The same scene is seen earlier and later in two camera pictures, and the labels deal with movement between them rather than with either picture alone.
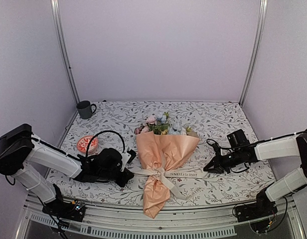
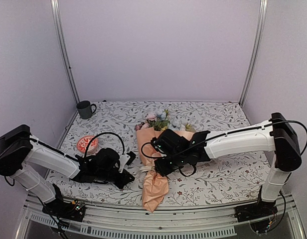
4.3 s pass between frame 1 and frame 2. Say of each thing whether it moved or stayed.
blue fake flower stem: moved
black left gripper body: stayed
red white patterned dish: stayed
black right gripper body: moved
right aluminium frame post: stayed
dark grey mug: stayed
